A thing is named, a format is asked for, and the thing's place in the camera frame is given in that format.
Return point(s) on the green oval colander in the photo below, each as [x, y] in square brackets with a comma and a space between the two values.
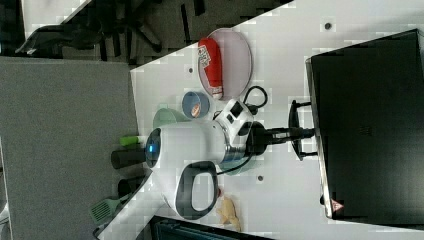
[166, 116]

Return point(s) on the black office chair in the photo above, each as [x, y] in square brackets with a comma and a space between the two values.
[102, 19]

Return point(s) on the green measuring cup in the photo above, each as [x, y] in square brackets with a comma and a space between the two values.
[235, 167]

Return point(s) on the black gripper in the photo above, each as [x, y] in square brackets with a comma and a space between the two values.
[259, 137]

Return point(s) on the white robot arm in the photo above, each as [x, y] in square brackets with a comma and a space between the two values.
[180, 152]

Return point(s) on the black round pot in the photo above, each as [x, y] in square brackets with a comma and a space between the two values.
[127, 187]

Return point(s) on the red ketchup bottle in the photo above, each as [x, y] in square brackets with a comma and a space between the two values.
[211, 62]

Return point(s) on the black cylinder container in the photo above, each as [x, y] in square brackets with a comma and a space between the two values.
[127, 157]

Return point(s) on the green utensil handle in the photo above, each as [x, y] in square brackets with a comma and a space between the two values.
[128, 140]

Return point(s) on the peeled banana toy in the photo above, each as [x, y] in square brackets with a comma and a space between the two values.
[227, 213]

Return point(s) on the green slotted spatula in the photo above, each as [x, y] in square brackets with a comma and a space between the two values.
[104, 209]

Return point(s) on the black toaster oven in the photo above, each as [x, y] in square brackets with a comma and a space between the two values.
[367, 105]

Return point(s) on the small blue bowl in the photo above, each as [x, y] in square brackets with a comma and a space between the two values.
[190, 99]

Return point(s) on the orange half toy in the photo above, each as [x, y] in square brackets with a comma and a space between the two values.
[196, 110]

